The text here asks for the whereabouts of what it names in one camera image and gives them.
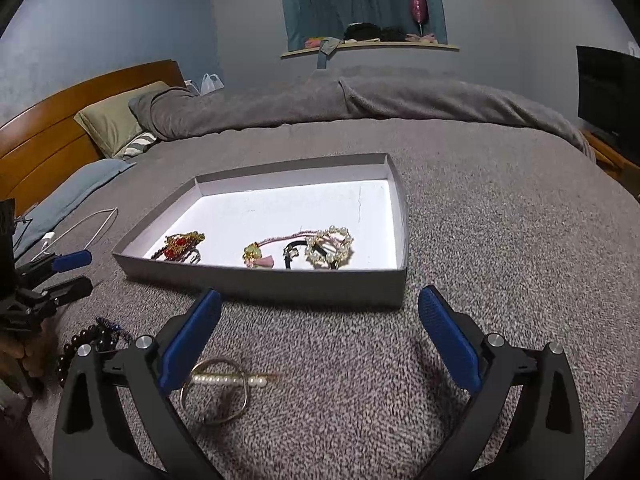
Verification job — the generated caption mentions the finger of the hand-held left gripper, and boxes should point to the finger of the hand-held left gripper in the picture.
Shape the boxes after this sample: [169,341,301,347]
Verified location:
[15,250,93,282]
[20,276,94,313]

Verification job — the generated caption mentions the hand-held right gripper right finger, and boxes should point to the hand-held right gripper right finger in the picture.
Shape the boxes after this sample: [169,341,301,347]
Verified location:
[417,285,586,480]

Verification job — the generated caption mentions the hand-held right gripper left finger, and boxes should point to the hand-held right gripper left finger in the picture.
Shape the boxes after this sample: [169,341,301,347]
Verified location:
[51,287,223,480]

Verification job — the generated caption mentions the pearl hair pin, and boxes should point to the pearl hair pin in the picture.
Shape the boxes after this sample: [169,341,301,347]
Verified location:
[191,371,283,389]

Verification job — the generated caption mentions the small dark bead bracelet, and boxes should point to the small dark bead bracelet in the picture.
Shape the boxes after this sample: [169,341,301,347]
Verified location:
[56,316,133,388]

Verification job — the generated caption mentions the metal bangle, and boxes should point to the metal bangle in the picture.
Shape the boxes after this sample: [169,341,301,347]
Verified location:
[179,356,250,427]

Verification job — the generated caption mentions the red bead bracelet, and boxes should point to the red bead bracelet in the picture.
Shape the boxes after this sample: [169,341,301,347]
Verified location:
[151,231,206,264]

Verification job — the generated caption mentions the pink cord bracelet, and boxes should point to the pink cord bracelet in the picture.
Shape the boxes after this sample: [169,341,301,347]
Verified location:
[243,229,326,268]

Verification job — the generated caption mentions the grey cardboard box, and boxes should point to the grey cardboard box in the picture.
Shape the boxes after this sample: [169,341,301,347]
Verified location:
[111,152,410,310]

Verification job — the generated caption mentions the black hair tie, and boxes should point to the black hair tie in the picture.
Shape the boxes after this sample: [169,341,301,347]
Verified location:
[282,238,333,270]

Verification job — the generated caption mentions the pearl bracelet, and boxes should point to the pearl bracelet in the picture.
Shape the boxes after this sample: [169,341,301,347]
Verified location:
[304,226,355,268]

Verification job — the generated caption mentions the person's left hand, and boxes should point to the person's left hand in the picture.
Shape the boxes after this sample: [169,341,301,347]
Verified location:
[0,320,53,401]

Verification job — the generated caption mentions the grey bed blanket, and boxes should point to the grey bed blanket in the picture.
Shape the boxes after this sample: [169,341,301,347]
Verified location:
[0,117,640,480]

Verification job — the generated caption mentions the wooden headboard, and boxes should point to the wooden headboard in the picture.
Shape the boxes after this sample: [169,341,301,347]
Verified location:
[0,59,187,216]

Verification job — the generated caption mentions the striped pillow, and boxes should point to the striped pillow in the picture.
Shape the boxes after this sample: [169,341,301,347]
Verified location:
[117,131,158,160]

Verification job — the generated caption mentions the green pillow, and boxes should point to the green pillow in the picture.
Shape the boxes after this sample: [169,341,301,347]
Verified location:
[74,81,171,158]

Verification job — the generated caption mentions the wooden television stand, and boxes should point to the wooden television stand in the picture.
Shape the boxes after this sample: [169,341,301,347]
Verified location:
[580,129,640,196]

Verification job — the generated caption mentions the grey duvet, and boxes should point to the grey duvet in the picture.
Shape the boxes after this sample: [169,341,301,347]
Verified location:
[129,65,591,153]

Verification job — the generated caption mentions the black television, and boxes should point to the black television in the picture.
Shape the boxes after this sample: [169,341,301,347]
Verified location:
[576,45,640,166]

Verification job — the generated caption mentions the window sill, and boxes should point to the window sill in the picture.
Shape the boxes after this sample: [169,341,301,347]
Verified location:
[280,40,460,58]

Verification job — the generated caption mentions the blue-grey cloth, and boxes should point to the blue-grey cloth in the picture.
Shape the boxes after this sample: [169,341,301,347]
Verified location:
[316,37,341,70]

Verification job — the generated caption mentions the black clothes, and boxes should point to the black clothes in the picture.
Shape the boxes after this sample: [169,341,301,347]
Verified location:
[342,22,408,43]

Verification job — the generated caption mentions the pink balloon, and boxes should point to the pink balloon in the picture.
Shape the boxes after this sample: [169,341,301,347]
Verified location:
[409,0,428,38]

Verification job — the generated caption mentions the white charging cable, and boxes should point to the white charging cable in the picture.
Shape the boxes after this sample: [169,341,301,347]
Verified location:
[12,206,120,261]

